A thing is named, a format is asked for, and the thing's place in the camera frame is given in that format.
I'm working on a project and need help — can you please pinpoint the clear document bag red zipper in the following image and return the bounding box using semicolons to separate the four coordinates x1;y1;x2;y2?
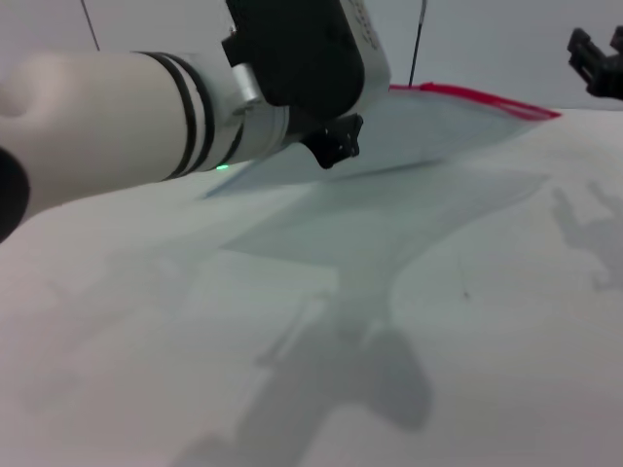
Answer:
202;82;562;200

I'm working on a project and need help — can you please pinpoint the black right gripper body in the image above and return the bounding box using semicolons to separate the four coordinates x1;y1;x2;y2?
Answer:
586;53;623;102

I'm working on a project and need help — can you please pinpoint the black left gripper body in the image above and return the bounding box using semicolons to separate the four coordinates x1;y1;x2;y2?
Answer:
299;113;365;170

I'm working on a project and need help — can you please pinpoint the silver plug with black cable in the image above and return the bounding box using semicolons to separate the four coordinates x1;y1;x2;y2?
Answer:
231;62;267;106

